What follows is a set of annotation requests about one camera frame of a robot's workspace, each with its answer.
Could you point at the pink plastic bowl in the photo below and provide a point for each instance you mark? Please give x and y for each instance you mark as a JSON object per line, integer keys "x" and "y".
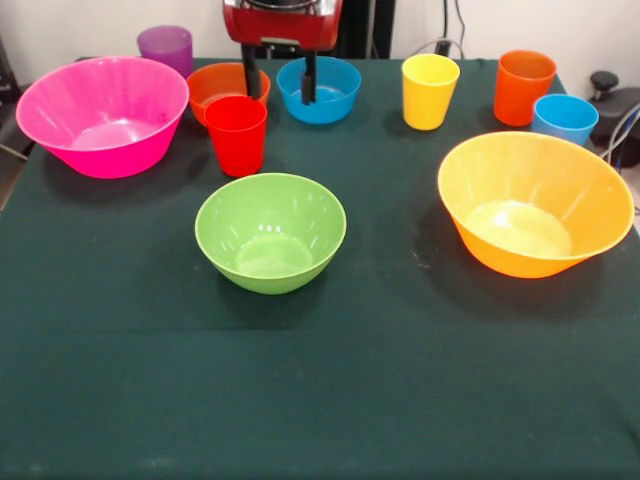
{"x": 100, "y": 100}

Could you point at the blue plastic cup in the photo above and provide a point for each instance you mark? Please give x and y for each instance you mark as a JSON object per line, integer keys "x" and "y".
{"x": 565, "y": 122}

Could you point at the red plastic cup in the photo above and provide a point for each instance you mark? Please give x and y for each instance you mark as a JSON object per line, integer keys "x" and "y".
{"x": 235, "y": 145}

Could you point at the dark green tablecloth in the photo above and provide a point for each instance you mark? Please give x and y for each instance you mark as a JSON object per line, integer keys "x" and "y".
{"x": 300, "y": 350}

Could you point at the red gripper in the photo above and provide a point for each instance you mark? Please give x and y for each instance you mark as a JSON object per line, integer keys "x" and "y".
{"x": 285, "y": 27}

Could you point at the green plastic bowl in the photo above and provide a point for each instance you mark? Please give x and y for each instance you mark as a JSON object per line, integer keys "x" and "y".
{"x": 270, "y": 240}

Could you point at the yellow plastic cup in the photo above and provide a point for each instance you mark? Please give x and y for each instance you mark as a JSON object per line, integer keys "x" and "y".
{"x": 430, "y": 100}

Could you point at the yellow plastic bowl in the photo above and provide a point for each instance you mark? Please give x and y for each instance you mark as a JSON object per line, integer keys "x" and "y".
{"x": 530, "y": 175}

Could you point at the orange plastic cup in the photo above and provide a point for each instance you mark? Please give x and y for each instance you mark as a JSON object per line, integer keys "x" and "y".
{"x": 520, "y": 95}

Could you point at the blue plastic bowl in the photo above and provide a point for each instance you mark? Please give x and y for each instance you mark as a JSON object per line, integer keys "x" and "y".
{"x": 335, "y": 90}

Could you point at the orange plastic bowl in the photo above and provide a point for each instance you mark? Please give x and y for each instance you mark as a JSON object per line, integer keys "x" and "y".
{"x": 220, "y": 82}

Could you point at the black clamp stand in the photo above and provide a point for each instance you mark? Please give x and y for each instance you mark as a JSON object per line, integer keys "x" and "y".
{"x": 620, "y": 105}

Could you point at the purple plastic cup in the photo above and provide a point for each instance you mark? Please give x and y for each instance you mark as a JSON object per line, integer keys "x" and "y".
{"x": 165, "y": 47}

